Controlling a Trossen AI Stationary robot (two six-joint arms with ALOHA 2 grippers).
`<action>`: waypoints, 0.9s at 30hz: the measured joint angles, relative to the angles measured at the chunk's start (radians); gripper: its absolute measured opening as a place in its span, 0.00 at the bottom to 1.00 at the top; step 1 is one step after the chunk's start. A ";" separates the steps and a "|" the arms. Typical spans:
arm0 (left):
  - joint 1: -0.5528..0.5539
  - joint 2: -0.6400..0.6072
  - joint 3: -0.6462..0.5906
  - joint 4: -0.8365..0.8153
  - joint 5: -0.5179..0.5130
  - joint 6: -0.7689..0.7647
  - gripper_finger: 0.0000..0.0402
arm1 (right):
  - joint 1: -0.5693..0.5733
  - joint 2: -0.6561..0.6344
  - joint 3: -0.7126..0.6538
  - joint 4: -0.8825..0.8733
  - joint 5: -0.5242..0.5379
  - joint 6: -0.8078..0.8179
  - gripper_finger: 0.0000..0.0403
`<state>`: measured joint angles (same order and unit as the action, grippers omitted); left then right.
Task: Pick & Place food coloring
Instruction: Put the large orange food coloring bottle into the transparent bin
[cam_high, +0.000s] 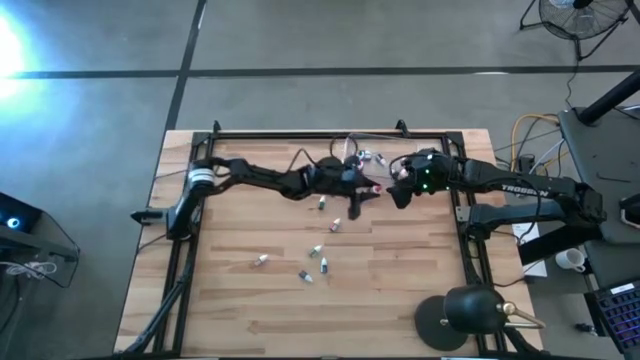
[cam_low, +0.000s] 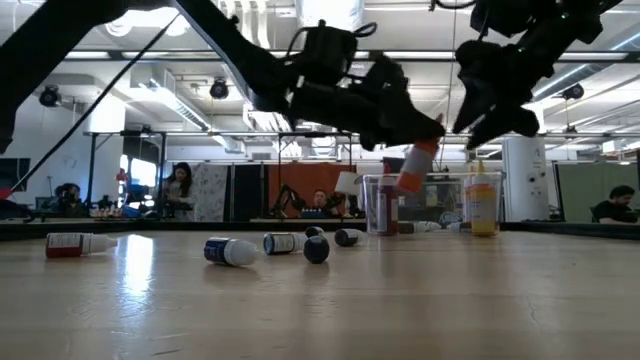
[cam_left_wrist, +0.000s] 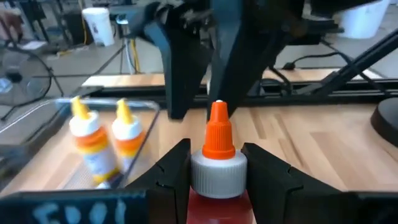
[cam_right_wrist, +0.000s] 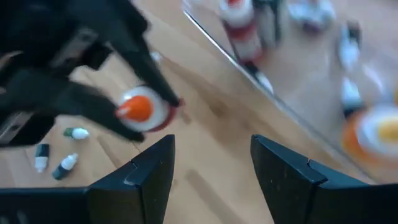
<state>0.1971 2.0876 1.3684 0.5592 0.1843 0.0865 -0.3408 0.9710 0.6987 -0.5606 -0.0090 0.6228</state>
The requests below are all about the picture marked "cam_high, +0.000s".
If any yellow cable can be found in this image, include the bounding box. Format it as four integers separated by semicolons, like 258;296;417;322
509;112;561;171

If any clear plastic container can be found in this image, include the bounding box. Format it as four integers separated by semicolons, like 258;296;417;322
343;132;419;194

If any black backlit keyboard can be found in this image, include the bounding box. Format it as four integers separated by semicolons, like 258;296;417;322
583;279;640;355

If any white cable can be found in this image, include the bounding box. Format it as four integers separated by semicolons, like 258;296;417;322
0;259;59;281

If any black cart with blue light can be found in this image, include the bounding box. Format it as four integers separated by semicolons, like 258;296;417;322
0;191;82;290

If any black stand pole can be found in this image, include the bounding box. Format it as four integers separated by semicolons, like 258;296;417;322
577;68;640;127

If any white paper sheet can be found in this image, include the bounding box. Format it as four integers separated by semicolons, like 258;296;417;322
512;219;549;279

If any black metal table frame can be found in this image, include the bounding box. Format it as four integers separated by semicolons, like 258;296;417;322
115;118;531;360

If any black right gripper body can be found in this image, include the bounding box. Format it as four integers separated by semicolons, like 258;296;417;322
397;147;454;195

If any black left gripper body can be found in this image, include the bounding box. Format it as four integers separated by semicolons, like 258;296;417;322
309;155;369;199

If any white mug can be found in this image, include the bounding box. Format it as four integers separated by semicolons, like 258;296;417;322
554;247;588;274

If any grey side desk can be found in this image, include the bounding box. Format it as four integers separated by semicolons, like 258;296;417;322
557;106;640;246

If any black floor fan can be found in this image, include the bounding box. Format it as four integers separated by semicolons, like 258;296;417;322
518;0;632;62

